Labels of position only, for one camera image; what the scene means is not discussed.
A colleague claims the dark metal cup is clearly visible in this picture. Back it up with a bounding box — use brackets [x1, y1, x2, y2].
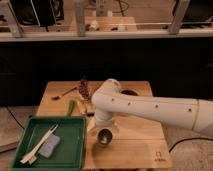
[97, 129, 113, 145]

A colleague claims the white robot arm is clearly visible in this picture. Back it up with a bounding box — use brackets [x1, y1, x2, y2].
[91, 79, 213, 138]

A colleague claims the green plastic tray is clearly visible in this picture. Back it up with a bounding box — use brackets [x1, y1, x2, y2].
[11, 116, 86, 171]

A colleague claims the dark round bowl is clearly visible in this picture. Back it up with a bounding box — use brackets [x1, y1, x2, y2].
[121, 89, 138, 96]

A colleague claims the brown pine cone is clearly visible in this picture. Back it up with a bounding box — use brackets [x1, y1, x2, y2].
[79, 79, 90, 101]

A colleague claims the yellow banana piece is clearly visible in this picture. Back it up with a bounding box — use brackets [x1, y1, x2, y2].
[76, 99, 86, 115]

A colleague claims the green vegetable piece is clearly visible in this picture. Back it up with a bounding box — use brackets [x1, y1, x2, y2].
[67, 100, 75, 116]

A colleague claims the wooden bamboo board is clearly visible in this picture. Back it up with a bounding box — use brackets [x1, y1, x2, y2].
[37, 81, 172, 171]

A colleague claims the grey blue sponge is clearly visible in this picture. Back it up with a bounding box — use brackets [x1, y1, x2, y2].
[39, 134, 61, 158]

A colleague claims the metal frame rail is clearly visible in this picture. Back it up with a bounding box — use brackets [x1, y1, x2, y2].
[0, 0, 213, 42]

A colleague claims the black cable right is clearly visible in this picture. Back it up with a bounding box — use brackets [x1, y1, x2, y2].
[168, 136, 213, 154]

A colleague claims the black cable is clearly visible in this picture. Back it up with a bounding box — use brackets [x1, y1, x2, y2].
[5, 106, 26, 130]
[168, 136, 213, 154]

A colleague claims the black cable left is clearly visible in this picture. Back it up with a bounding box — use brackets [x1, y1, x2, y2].
[5, 106, 26, 130]

